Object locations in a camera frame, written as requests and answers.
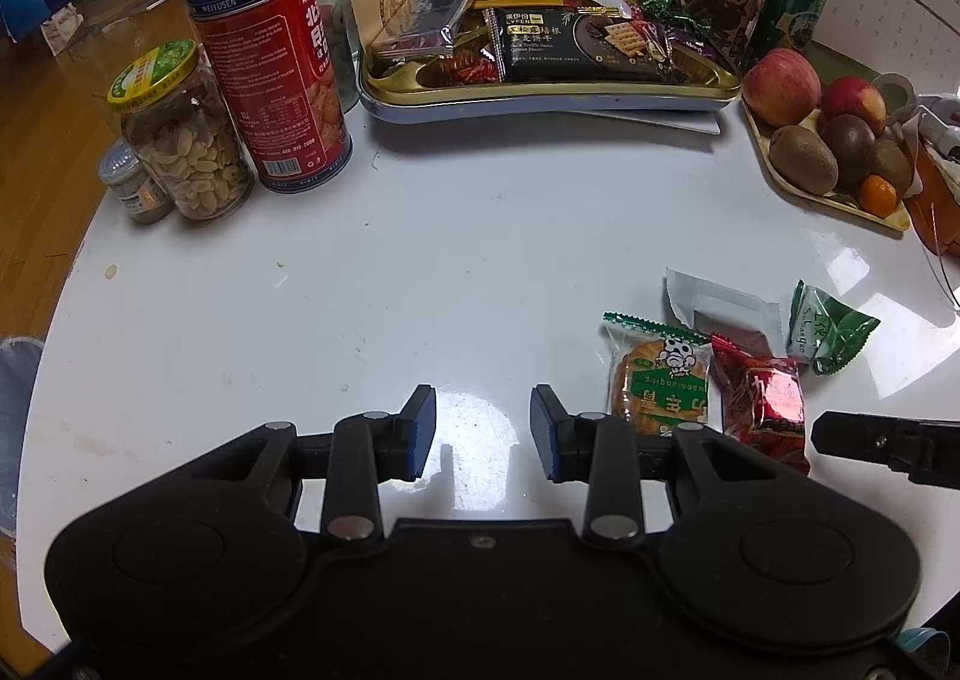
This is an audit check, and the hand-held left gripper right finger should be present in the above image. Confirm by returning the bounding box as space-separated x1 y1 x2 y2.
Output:
529 384 782 544

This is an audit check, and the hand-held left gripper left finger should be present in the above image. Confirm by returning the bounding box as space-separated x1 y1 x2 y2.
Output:
187 384 438 544

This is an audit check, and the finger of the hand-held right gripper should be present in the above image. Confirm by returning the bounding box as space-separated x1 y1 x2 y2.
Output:
814 411 960 490

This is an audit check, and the green-edged rice cracker packet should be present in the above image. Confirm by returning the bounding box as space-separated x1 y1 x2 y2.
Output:
602 311 713 439

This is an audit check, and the green white snack packet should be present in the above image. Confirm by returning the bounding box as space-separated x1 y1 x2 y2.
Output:
786 280 881 376

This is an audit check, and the red foil snack packet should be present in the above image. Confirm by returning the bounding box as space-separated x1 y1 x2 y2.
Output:
709 333 812 477

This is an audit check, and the metal snack tray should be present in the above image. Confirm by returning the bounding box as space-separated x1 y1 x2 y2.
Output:
358 0 743 126

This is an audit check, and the yellow fruit tray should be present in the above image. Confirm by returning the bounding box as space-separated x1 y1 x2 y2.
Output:
739 95 912 236

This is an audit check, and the small orange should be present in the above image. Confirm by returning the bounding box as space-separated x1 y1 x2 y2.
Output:
857 175 897 216

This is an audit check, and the orange pouch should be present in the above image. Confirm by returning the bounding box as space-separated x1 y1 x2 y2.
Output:
904 125 960 257

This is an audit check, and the brown kiwi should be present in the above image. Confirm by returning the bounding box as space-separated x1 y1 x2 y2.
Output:
769 125 839 196
866 138 914 201

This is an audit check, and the dark passion fruit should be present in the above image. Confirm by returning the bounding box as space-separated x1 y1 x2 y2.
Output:
819 113 877 193

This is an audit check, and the white curved device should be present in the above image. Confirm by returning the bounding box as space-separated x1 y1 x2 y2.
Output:
911 93 960 163

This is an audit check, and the small red apple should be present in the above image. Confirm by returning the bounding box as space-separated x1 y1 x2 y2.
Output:
819 76 888 137

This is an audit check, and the small glass jar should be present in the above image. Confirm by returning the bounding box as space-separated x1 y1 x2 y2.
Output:
99 140 175 225

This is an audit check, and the large red apple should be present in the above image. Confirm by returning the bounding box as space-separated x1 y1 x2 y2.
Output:
741 47 824 128

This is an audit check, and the peanut jar with green lid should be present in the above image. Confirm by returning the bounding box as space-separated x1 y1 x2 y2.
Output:
105 40 254 222

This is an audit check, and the black cracker packet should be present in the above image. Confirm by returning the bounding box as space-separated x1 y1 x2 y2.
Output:
484 5 676 85

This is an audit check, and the red tin can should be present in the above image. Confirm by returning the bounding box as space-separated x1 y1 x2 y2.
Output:
186 0 353 195

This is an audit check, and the dark translucent snack packet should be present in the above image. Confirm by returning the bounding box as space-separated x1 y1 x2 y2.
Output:
371 0 481 62

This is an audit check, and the green drink can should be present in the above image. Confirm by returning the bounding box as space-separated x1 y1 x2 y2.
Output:
746 0 827 77

